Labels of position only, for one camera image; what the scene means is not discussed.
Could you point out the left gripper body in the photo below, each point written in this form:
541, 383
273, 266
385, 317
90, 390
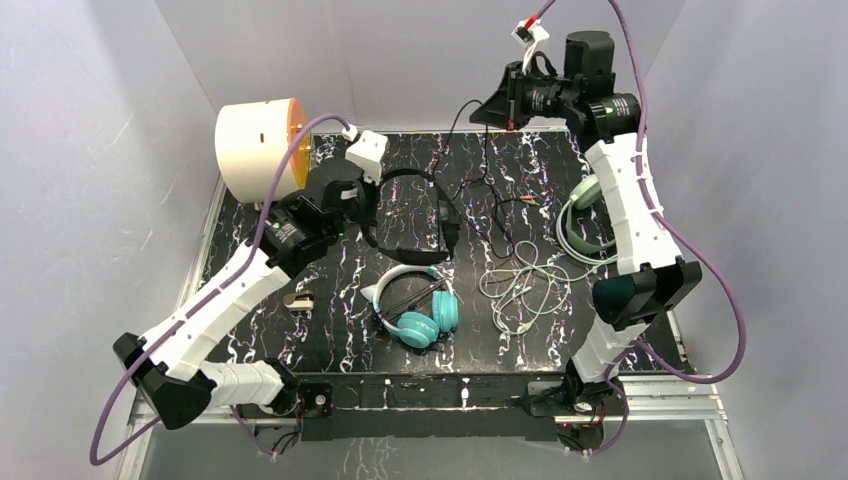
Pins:
361, 198

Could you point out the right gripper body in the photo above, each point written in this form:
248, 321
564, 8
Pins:
541, 98

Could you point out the teal cat-ear headphones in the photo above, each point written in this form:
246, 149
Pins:
422, 318

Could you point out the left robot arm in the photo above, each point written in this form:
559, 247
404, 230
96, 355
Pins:
169, 363

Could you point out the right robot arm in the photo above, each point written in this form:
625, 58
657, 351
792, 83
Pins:
652, 276

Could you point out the green headphones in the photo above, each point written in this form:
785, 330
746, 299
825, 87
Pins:
571, 231

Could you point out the small tan white clip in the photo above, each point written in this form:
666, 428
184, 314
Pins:
302, 301

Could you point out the cream cylindrical drum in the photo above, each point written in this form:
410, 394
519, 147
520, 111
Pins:
250, 140

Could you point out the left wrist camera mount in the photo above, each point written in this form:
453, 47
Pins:
366, 150

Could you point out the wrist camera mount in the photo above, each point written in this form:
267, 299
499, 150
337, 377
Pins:
366, 150
533, 36

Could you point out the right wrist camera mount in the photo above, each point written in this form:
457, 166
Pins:
533, 36

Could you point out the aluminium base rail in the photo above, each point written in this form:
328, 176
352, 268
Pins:
454, 426

